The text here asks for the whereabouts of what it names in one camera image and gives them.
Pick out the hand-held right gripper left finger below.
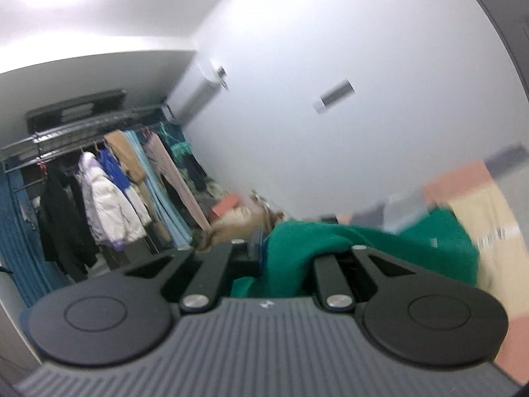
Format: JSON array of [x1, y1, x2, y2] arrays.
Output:
[[124, 227, 269, 313]]

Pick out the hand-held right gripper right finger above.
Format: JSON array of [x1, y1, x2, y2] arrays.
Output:
[[312, 245, 416, 313]]

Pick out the green hoodie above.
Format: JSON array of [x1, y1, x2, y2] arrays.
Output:
[[229, 209, 480, 298]]

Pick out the metal clothes rack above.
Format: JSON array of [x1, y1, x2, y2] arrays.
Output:
[[0, 105, 178, 174]]

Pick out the brown jacket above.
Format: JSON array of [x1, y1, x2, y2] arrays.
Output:
[[207, 204, 286, 243]]

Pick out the dark hanging garment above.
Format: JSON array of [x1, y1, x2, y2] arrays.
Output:
[[184, 157, 211, 193]]

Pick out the beige pink pants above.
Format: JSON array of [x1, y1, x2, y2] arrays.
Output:
[[142, 132, 211, 232]]

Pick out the teal garment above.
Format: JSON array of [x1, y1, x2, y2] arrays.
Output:
[[159, 122, 193, 162]]

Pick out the white puffer jacket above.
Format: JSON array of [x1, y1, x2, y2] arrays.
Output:
[[76, 152, 151, 251]]

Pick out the tan coat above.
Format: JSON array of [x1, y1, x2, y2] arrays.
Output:
[[103, 130, 153, 216]]

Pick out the white air conditioner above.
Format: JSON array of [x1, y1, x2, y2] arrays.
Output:
[[165, 58, 228, 122]]

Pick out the patchwork blanket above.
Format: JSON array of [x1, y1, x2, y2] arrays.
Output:
[[339, 145, 529, 385]]

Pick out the black coat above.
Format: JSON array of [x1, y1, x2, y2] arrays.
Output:
[[39, 165, 98, 282]]

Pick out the black storage box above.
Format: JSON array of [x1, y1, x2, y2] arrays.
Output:
[[27, 89, 127, 131]]

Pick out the blue curtain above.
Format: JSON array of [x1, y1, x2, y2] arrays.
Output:
[[0, 169, 71, 309]]

